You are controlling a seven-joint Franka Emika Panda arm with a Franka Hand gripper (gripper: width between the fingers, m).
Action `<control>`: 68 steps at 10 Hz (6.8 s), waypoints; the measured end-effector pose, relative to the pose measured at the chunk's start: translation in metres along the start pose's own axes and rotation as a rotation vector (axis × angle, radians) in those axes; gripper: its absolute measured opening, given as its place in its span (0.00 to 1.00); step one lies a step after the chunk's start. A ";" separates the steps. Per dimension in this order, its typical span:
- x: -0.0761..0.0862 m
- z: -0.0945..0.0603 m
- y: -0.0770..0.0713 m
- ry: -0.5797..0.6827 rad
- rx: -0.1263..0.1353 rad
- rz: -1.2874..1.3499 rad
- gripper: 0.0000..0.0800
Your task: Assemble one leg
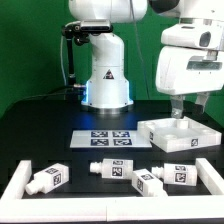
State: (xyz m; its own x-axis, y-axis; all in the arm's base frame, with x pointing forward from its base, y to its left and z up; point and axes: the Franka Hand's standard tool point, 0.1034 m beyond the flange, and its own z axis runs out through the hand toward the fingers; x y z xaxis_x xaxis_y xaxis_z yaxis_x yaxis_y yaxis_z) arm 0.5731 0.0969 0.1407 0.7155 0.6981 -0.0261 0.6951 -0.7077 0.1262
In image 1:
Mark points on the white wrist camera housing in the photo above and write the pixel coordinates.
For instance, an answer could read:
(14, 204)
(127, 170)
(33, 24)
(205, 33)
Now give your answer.
(193, 36)

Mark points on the white square table top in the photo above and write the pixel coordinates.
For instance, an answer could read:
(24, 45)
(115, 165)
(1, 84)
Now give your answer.
(173, 135)

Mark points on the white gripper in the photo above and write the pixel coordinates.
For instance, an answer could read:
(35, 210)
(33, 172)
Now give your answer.
(183, 71)

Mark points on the white marker base plate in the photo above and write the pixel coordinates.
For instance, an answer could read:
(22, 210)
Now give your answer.
(108, 139)

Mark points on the white U-shaped fence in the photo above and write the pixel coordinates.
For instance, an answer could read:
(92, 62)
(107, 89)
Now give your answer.
(14, 208)

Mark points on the black camera on mount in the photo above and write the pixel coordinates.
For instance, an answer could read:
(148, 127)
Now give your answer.
(87, 27)

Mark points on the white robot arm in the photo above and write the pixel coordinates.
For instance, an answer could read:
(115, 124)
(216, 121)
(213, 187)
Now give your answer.
(107, 90)

